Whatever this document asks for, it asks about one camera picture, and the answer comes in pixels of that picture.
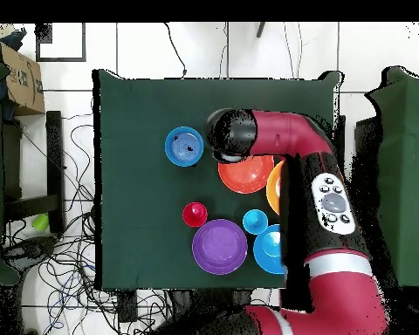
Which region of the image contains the orange bowl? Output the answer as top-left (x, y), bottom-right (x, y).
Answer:
top-left (217, 154), bottom-right (276, 195)

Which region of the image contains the small blue bowl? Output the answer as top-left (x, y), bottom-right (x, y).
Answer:
top-left (164, 126), bottom-right (205, 168)

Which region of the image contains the red cup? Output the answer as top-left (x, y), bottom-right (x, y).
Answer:
top-left (182, 202), bottom-right (209, 229)

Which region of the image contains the blue cup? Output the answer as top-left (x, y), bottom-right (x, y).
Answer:
top-left (242, 209), bottom-right (269, 236)

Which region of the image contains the purple bowl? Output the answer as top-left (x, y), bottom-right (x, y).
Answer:
top-left (191, 218), bottom-right (249, 276)

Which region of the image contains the large yellow bowl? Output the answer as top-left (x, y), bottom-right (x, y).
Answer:
top-left (265, 160), bottom-right (286, 215)

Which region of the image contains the dark green tablecloth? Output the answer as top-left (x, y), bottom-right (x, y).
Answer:
top-left (92, 68), bottom-right (344, 291)

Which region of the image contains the large blue bowl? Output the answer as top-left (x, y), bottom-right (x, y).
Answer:
top-left (252, 223), bottom-right (287, 275)

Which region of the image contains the black box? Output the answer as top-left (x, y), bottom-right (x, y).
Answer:
top-left (354, 116), bottom-right (383, 175)

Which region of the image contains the light green plastic cup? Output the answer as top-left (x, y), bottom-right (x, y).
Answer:
top-left (31, 213), bottom-right (50, 232)

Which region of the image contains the dark grey caster foot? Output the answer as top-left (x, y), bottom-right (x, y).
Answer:
top-left (3, 236), bottom-right (57, 271)

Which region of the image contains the cardboard box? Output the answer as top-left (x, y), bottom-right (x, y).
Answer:
top-left (0, 41), bottom-right (45, 117)

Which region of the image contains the black cable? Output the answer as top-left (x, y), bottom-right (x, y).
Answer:
top-left (162, 22), bottom-right (189, 79)

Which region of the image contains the black metal frame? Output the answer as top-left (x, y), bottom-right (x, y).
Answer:
top-left (2, 110), bottom-right (65, 224)

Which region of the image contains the grey square frame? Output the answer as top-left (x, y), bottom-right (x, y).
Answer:
top-left (35, 22), bottom-right (87, 63)

